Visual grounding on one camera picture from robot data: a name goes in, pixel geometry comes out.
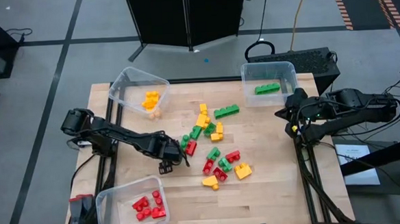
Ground black looped cable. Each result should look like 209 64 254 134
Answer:
243 39 277 64

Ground black folding partition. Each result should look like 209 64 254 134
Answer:
124 0 251 57

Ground clear plastic bin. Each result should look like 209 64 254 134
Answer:
93 174 171 224
240 60 301 110
106 64 172 123

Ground black floor cable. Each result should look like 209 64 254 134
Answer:
5 27 34 44

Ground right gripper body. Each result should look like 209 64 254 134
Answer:
282 86 312 139

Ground black metal beam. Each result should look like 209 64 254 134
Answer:
338 135 400 177

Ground thin black cable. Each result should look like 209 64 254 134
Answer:
255 0 273 43

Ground yellow cable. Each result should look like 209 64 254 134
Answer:
287 0 313 52

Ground white paper sheet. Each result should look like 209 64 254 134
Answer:
335 142 382 188

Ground red toy block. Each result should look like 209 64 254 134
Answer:
202 158 216 175
225 149 242 164
151 190 164 207
212 166 229 183
151 206 167 219
135 207 153 222
132 196 150 212
184 140 199 158

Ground large yellow toy block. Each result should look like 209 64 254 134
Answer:
234 162 253 181

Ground black computer case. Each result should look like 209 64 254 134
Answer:
247 46 342 99

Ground yellow sloped toy block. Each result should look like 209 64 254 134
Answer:
201 175 221 191

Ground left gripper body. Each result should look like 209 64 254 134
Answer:
145 132 187 166

